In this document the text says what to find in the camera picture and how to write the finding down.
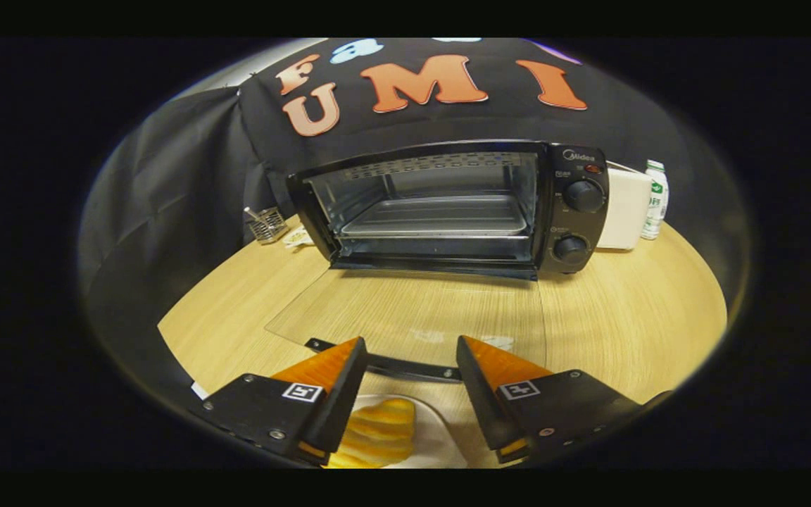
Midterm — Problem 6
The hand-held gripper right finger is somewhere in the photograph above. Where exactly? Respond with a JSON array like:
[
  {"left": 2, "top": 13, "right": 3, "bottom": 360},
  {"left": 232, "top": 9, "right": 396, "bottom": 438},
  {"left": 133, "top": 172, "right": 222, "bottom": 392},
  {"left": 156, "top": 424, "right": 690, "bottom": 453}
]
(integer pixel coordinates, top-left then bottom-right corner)
[{"left": 455, "top": 335, "right": 674, "bottom": 465}]

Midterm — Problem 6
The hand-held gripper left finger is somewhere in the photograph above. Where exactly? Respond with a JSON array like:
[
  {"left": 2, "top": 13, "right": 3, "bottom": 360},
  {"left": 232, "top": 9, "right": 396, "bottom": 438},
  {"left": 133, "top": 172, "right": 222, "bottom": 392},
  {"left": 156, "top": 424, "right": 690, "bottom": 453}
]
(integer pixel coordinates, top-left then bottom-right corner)
[{"left": 200, "top": 337, "right": 369, "bottom": 467}]

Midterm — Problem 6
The yellow bread roll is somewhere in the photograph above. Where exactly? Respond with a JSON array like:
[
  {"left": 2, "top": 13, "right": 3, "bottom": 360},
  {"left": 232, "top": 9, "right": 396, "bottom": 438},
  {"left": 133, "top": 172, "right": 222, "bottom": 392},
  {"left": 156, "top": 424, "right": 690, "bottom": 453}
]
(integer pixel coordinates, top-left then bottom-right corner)
[{"left": 325, "top": 398, "right": 417, "bottom": 469}]

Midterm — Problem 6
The black toaster oven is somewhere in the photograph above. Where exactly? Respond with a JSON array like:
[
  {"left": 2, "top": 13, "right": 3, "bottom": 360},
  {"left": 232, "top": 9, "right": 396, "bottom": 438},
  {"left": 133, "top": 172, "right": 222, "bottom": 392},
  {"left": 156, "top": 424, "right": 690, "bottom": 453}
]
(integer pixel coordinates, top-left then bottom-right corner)
[{"left": 265, "top": 139, "right": 611, "bottom": 384}]

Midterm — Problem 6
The white plate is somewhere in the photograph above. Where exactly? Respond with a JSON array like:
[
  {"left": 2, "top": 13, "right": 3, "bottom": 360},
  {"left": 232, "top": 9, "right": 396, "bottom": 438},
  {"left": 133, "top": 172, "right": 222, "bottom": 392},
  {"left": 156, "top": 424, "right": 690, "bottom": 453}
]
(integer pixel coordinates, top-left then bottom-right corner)
[{"left": 349, "top": 394, "right": 470, "bottom": 469}]

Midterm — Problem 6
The metal baking tray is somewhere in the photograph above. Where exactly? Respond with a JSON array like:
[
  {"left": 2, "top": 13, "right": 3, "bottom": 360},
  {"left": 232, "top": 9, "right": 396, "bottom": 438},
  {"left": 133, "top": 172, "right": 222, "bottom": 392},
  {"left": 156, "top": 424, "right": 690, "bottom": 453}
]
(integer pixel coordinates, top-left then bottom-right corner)
[{"left": 341, "top": 194, "right": 529, "bottom": 239}]

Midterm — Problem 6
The white plastic box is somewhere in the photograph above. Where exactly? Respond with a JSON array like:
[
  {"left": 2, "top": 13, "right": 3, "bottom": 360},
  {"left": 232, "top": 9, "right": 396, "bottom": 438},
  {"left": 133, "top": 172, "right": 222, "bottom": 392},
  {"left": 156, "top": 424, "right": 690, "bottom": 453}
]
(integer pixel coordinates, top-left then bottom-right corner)
[{"left": 597, "top": 167, "right": 653, "bottom": 251}]

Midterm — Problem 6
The white green-label bottle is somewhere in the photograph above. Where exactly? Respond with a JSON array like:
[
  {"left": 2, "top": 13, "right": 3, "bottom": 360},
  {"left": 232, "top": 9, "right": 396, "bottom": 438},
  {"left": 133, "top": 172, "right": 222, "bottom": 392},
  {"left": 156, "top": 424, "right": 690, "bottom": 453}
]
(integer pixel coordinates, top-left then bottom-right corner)
[{"left": 641, "top": 160, "right": 669, "bottom": 241}]

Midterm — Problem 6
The wire mesh utensil holder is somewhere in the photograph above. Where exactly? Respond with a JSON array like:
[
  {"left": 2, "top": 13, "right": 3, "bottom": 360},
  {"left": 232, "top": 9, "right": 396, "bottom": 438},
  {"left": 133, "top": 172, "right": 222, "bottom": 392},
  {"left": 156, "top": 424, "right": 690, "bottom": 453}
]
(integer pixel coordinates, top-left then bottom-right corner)
[{"left": 244, "top": 206, "right": 290, "bottom": 245}]

